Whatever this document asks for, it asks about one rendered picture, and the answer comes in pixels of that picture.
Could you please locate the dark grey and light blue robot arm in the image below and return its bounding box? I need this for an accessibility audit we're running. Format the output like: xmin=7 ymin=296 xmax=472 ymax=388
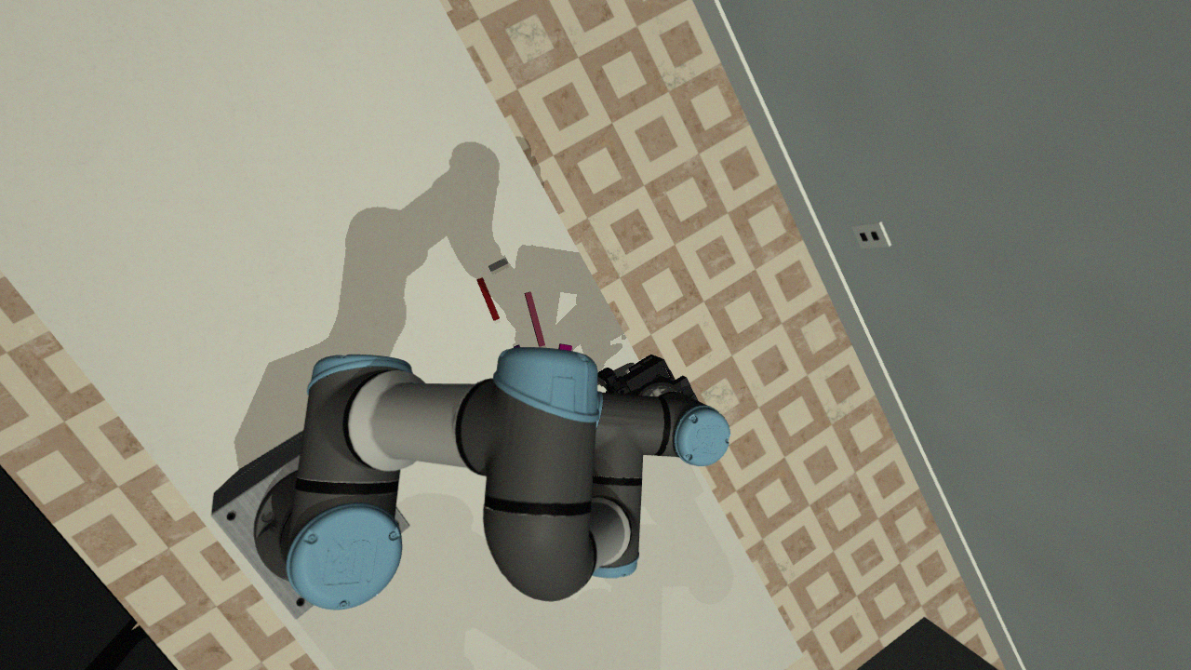
xmin=254 ymin=347 xmax=730 ymax=610

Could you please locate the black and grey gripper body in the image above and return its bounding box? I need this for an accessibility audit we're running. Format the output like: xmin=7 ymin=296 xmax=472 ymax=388
xmin=606 ymin=355 xmax=699 ymax=401

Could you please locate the pink rod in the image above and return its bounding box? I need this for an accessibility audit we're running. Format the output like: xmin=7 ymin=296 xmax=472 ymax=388
xmin=525 ymin=292 xmax=545 ymax=347

